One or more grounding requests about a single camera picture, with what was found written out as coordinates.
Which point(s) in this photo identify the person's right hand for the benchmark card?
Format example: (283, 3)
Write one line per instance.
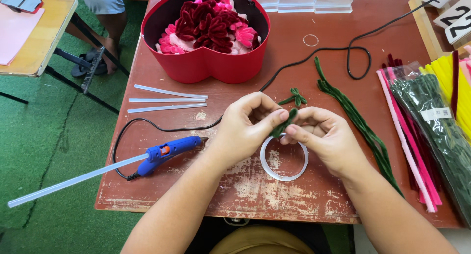
(329, 145)

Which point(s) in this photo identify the person's left hand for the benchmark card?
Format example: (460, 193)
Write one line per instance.
(239, 129)

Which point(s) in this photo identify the short green pipe cleaner piece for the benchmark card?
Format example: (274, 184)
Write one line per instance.
(285, 124)

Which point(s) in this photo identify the bundle of loose green pipe cleaners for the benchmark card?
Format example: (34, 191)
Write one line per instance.
(353, 114)

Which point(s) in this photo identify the green pipe cleaner leaf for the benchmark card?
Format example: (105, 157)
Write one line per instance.
(296, 97)

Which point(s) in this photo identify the red heart-shaped box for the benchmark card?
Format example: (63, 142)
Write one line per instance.
(206, 64)

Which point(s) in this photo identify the blue hot glue gun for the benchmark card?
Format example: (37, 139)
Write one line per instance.
(169, 152)

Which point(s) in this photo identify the bundle of pink pipe cleaners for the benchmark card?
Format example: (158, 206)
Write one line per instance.
(408, 151)

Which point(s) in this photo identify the bag of green pipe cleaners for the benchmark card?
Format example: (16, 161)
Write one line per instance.
(434, 136)

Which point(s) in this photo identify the pile of pipe cleaner flowers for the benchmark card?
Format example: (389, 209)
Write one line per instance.
(209, 24)

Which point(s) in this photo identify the person's black clothing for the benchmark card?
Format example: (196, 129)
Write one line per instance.
(206, 235)

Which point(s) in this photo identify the person's mustard clothing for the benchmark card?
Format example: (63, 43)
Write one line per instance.
(261, 241)

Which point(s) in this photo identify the bundle of yellow pipe cleaners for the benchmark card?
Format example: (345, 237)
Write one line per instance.
(441, 75)

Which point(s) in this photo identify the clear acrylic stand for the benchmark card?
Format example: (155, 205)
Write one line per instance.
(298, 2)
(336, 2)

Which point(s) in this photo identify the single dark red pipe cleaner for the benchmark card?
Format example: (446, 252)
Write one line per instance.
(455, 81)

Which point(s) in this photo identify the wooden tray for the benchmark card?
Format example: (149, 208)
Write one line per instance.
(423, 29)

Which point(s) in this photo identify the black sandal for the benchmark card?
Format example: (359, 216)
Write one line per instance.
(82, 68)

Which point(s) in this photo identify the long clear glue stick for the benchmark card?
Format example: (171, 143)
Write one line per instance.
(73, 181)

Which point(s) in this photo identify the grey shorts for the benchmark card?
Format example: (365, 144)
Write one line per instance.
(103, 0)

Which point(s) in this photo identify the wooden side table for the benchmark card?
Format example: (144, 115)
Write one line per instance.
(51, 36)

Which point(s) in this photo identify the pink paper sheet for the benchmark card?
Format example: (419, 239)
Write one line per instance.
(16, 33)

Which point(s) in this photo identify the smartphone in red case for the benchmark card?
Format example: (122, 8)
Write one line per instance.
(21, 2)

